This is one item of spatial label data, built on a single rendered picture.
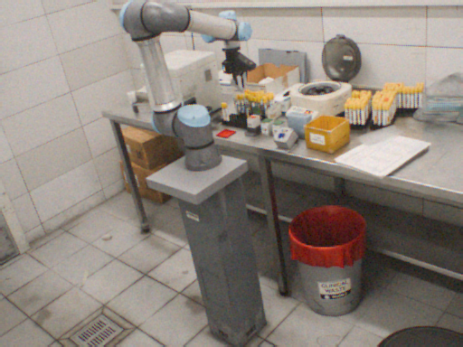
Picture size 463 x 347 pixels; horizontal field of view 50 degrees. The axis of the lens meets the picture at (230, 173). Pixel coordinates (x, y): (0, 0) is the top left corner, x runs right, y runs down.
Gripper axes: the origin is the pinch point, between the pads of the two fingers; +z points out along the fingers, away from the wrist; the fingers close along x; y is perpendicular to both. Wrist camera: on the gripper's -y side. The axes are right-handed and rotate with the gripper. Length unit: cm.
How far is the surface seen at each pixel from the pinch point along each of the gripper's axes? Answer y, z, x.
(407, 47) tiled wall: -55, -7, -51
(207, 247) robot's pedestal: -17, 48, 54
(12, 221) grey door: 155, 81, 72
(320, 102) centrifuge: -31.8, 7.9, -14.5
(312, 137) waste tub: -43.4, 12.0, 10.1
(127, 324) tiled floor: 37, 105, 75
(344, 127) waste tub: -53, 10, 1
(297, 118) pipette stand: -30.8, 8.8, 2.4
